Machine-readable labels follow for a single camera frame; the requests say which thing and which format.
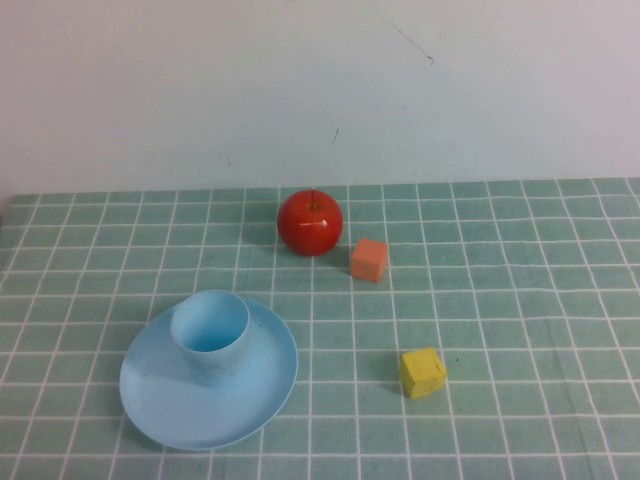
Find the green checked tablecloth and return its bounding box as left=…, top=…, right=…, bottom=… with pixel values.
left=0, top=178, right=640, bottom=480

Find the red apple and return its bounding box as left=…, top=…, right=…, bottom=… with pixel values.
left=276, top=189, right=345, bottom=258

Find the light blue plastic plate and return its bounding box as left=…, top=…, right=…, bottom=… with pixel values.
left=118, top=294, right=300, bottom=452

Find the orange foam cube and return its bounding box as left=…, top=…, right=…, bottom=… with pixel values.
left=350, top=237, right=390, bottom=282

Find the light blue plastic cup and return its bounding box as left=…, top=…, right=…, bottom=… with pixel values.
left=170, top=291, right=251, bottom=387

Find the yellow foam cube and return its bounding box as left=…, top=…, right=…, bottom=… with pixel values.
left=399, top=347, right=449, bottom=401

